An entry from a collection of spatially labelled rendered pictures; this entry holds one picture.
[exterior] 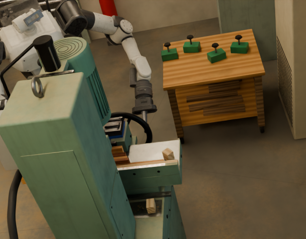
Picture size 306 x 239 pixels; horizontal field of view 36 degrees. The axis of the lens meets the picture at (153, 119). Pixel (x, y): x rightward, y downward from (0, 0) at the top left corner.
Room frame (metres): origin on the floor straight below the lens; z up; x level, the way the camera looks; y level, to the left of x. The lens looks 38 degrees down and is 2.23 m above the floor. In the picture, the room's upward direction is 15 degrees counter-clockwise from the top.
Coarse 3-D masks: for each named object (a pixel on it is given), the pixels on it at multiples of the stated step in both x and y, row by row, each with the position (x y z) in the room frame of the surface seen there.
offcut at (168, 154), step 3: (165, 150) 1.44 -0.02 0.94; (168, 150) 1.44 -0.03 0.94; (171, 150) 1.44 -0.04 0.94; (162, 153) 1.44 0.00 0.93; (165, 153) 1.43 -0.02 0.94; (168, 153) 1.42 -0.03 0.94; (171, 153) 1.42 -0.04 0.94; (165, 156) 1.43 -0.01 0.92; (168, 156) 1.41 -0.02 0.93; (171, 156) 1.42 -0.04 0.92; (165, 159) 1.43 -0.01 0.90; (168, 159) 1.41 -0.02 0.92; (171, 159) 1.42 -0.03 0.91
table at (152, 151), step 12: (132, 144) 1.62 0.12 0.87; (144, 144) 1.56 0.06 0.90; (156, 144) 1.54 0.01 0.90; (168, 144) 1.52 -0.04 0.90; (180, 144) 1.52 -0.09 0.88; (132, 156) 1.50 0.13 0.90; (144, 156) 1.48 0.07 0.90; (156, 156) 1.47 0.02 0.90; (180, 156) 1.45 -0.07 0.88; (180, 168) 1.39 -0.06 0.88; (132, 180) 1.37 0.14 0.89; (144, 180) 1.36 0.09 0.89; (156, 180) 1.35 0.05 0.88; (168, 180) 1.34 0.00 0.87; (180, 180) 1.33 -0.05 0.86
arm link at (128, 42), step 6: (120, 30) 2.16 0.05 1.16; (108, 36) 2.21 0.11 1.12; (114, 36) 2.18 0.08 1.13; (120, 36) 2.16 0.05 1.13; (126, 36) 2.17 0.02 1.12; (132, 36) 2.19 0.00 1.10; (114, 42) 2.18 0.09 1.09; (120, 42) 2.19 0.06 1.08; (126, 42) 2.14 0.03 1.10; (132, 42) 2.14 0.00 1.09; (126, 48) 2.12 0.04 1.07; (132, 48) 2.11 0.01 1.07; (132, 54) 2.09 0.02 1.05; (138, 54) 2.09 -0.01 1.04
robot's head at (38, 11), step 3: (33, 9) 2.00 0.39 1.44; (36, 9) 2.00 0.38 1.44; (39, 9) 1.98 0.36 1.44; (36, 12) 1.97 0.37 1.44; (39, 12) 1.97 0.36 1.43; (30, 15) 1.95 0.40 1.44; (33, 15) 1.96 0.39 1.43; (39, 15) 1.97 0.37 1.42; (42, 15) 1.97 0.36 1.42; (27, 18) 1.94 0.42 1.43; (36, 18) 1.96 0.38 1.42; (39, 18) 1.96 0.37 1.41; (24, 21) 1.94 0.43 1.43; (33, 21) 1.95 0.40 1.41; (27, 24) 1.93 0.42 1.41; (30, 24) 1.94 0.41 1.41
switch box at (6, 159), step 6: (0, 114) 1.18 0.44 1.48; (0, 138) 1.11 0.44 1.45; (0, 144) 1.11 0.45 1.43; (0, 150) 1.11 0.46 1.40; (6, 150) 1.11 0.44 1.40; (0, 156) 1.11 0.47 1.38; (6, 156) 1.11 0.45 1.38; (6, 162) 1.11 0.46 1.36; (12, 162) 1.11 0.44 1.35; (6, 168) 1.11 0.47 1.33; (12, 168) 1.11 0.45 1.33
